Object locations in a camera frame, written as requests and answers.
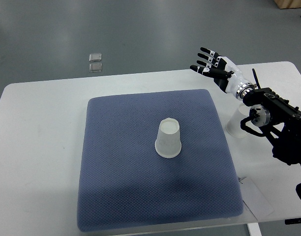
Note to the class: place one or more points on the white paper cup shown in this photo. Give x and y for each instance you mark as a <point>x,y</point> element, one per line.
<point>233,125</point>
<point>168,141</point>

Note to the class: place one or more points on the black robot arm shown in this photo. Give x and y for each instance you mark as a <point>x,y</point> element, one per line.
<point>272,117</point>

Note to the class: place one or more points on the white paper tag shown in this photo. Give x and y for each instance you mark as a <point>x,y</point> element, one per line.
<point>254,199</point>

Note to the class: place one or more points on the black table control panel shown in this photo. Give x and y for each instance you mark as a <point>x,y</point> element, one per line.
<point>292,221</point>

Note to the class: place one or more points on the wooden box corner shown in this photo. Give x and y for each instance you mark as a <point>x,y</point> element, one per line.
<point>288,4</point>

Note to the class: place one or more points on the white table leg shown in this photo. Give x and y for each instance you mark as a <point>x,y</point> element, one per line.
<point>254,229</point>

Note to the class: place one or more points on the upper metal floor plate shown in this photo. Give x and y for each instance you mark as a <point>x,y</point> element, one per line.
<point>95,57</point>

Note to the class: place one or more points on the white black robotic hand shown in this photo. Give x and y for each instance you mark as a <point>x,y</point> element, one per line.
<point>225,74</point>

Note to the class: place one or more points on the blue mesh cushion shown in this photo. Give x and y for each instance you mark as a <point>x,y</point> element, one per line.
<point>125,183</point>

